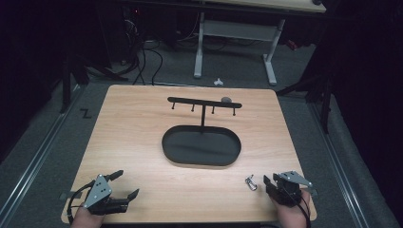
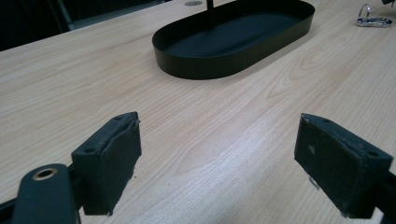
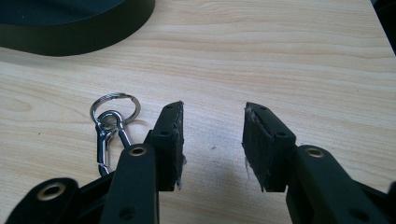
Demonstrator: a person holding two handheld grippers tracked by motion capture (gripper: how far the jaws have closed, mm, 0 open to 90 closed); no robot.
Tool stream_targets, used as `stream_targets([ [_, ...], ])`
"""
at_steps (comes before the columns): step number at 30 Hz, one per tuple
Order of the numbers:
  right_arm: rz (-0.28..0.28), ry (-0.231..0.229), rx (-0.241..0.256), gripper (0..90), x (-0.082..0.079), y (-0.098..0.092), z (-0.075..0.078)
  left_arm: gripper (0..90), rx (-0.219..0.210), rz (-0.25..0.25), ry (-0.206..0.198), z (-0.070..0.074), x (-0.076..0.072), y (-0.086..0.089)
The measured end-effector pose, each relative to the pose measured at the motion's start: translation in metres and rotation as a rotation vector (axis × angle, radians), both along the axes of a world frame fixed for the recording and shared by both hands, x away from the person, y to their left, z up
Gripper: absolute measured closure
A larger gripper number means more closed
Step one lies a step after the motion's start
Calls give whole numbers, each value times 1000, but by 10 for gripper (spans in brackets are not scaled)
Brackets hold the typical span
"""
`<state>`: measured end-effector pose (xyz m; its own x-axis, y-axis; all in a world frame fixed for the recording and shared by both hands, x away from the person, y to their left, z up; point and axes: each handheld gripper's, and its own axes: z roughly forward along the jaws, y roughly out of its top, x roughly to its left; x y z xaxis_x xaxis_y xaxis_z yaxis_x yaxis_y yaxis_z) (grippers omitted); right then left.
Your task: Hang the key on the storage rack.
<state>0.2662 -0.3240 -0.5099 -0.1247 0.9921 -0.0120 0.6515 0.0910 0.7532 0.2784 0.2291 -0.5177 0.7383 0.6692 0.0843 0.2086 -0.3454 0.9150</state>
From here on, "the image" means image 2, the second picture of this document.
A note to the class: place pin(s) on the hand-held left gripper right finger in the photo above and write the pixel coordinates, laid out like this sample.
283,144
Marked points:
339,161

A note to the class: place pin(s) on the grey round desk grommet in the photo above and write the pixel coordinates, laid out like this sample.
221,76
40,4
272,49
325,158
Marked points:
193,3

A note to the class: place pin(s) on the black oval metal tray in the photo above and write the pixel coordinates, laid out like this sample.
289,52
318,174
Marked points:
232,40

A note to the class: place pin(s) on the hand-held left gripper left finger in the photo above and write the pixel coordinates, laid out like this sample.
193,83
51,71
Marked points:
106,168

